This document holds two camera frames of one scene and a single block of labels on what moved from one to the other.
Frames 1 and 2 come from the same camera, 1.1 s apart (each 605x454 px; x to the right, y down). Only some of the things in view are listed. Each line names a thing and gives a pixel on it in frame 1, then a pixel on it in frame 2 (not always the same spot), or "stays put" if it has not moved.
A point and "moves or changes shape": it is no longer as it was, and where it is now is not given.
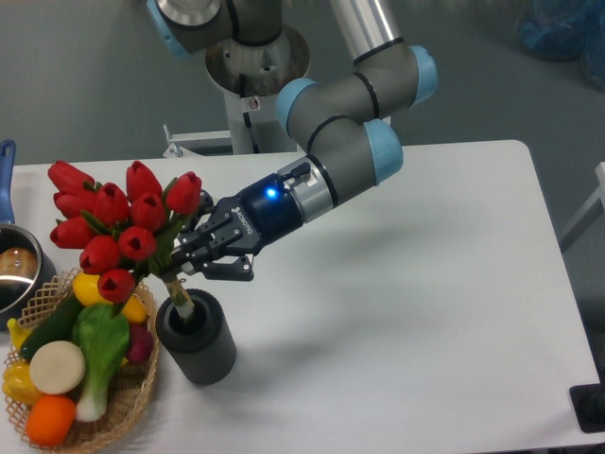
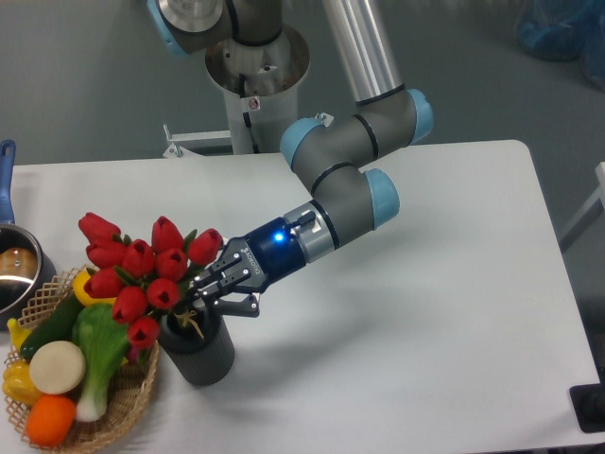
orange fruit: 49,419 stays put
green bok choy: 105,340 stays put
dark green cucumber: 58,328 stays put
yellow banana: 18,332 stays put
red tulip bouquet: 128,235 moves or changes shape
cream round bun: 57,367 stays put
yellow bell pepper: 18,385 stays put
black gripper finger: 206,206 → 230,252
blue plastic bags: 565,30 stays put
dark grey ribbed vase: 201,345 stays put
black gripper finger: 240,270 → 249,307
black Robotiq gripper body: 243,223 → 255,262
